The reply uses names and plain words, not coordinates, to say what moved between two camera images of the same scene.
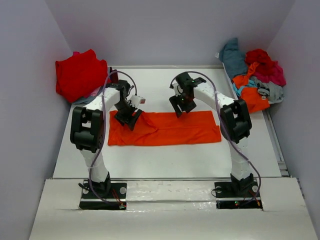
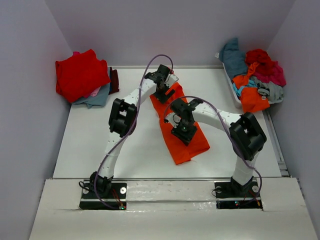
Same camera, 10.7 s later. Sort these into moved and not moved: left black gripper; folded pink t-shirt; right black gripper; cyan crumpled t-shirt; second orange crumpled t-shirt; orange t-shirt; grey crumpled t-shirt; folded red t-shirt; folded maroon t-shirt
Moved: right black gripper; orange t-shirt; left black gripper
Not moved: folded red t-shirt; folded pink t-shirt; grey crumpled t-shirt; second orange crumpled t-shirt; folded maroon t-shirt; cyan crumpled t-shirt
